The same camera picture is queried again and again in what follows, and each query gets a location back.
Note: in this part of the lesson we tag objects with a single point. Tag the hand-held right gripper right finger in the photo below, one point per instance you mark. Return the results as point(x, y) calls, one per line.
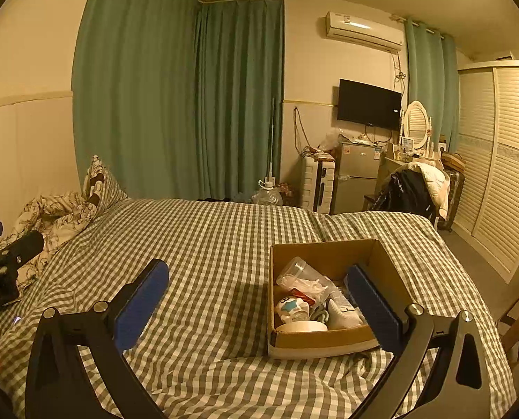
point(375, 310)

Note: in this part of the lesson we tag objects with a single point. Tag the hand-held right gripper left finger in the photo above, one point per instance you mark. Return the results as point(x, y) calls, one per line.
point(139, 310)

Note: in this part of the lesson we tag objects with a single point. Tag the white sock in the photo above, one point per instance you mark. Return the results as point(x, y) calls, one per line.
point(344, 314)

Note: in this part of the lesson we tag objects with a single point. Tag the brown cardboard box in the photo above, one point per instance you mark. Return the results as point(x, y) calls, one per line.
point(324, 342)

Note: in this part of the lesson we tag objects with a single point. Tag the clear plastic bag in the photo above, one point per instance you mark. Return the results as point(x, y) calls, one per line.
point(316, 287)

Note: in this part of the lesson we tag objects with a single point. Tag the white tape roll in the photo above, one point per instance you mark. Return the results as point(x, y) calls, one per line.
point(300, 326)

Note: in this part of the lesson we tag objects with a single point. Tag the white mug with blue star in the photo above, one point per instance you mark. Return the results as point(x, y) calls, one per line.
point(290, 309)

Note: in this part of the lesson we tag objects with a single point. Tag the clear plastic cup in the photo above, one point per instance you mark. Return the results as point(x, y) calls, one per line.
point(296, 270)

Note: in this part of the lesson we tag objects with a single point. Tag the floral quilt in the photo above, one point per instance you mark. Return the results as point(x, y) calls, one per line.
point(54, 222)

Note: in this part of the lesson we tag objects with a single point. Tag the checkered pillow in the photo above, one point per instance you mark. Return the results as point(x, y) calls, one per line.
point(106, 183)

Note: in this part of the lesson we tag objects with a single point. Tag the black jacket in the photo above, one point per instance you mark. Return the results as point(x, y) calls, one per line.
point(405, 194)

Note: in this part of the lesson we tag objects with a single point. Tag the silver fridge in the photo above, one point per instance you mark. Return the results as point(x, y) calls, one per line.
point(355, 183)

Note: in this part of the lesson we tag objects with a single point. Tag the white ribbed suitcase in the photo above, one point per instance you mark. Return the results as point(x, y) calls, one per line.
point(318, 187)

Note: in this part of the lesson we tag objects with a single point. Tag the brown suitcase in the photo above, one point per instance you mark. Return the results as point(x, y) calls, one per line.
point(453, 196)

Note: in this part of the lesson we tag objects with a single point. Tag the white padded jacket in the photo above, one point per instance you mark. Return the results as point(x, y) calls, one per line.
point(436, 183)

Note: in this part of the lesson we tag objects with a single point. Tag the clear water jug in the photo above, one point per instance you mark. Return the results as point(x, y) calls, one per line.
point(267, 195)

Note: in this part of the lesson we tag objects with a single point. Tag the wide green curtain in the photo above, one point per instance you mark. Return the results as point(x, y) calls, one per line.
point(137, 96)

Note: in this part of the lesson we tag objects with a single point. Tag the oval white mirror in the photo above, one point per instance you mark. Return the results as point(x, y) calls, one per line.
point(416, 124)

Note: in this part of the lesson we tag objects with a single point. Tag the white louvred wardrobe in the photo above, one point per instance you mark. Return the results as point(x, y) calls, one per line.
point(499, 161)

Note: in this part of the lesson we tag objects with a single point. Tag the white mop pole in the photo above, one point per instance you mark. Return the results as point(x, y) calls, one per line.
point(271, 139)

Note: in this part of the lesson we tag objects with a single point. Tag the green corner curtain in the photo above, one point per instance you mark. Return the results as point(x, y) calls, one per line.
point(242, 104)

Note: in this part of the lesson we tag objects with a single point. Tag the narrow green curtain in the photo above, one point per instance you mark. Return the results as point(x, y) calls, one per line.
point(434, 87)

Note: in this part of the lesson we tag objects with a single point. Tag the white air conditioner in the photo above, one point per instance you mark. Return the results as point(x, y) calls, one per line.
point(364, 30)

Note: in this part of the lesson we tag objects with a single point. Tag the black wall television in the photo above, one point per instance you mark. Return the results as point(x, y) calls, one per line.
point(368, 104)

